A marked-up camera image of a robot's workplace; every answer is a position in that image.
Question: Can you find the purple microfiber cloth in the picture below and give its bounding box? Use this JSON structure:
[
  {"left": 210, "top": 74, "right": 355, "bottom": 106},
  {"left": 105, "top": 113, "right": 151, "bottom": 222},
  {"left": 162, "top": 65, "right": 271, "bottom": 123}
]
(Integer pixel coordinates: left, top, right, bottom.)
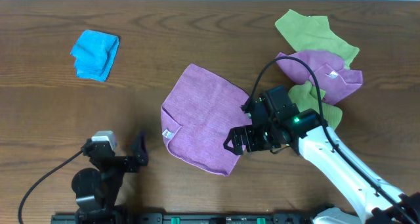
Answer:
[{"left": 161, "top": 64, "right": 251, "bottom": 176}]

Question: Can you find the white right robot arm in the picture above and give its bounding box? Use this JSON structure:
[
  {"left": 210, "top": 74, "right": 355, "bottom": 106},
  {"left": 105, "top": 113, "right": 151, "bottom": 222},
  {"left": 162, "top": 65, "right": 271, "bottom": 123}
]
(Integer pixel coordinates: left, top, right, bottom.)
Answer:
[{"left": 223, "top": 109, "right": 419, "bottom": 223}]

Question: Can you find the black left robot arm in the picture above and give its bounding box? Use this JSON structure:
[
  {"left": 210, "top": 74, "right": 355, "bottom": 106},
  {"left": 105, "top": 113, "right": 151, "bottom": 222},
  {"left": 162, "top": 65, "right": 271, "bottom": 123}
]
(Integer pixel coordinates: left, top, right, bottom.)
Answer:
[{"left": 72, "top": 131, "right": 148, "bottom": 224}]

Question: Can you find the lower green cloth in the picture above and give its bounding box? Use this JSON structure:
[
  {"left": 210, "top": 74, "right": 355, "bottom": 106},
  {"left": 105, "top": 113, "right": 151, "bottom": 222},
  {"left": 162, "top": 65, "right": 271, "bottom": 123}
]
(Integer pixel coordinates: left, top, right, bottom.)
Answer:
[{"left": 288, "top": 81, "right": 343, "bottom": 129}]

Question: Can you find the green cloth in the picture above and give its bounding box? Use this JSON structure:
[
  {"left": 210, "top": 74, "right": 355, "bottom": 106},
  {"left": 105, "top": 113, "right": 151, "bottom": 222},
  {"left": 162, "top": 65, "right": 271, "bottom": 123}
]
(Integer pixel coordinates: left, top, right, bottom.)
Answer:
[
  {"left": 274, "top": 9, "right": 360, "bottom": 69},
  {"left": 288, "top": 81, "right": 343, "bottom": 129}
]

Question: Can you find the crumpled purple cloth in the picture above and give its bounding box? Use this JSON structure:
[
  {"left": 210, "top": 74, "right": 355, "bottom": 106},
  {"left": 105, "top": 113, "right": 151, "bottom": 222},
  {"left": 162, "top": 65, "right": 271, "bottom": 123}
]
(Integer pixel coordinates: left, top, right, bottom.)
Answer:
[{"left": 277, "top": 50, "right": 363, "bottom": 105}]

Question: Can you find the folded blue cloth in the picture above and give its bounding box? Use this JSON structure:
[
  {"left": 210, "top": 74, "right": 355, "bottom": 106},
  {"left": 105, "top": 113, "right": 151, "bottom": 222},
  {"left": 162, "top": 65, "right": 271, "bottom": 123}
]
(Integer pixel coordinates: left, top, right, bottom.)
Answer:
[{"left": 70, "top": 30, "right": 119, "bottom": 81}]

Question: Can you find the upper green cloth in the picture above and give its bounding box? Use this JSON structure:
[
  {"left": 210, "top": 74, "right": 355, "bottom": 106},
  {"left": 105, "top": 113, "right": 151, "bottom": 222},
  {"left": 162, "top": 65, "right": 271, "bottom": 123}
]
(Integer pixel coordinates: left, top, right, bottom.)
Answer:
[{"left": 274, "top": 9, "right": 360, "bottom": 69}]

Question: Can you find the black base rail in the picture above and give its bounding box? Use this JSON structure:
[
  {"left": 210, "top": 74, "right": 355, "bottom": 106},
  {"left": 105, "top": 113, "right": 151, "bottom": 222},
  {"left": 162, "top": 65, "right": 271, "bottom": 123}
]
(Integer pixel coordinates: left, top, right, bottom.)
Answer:
[{"left": 51, "top": 212, "right": 385, "bottom": 224}]

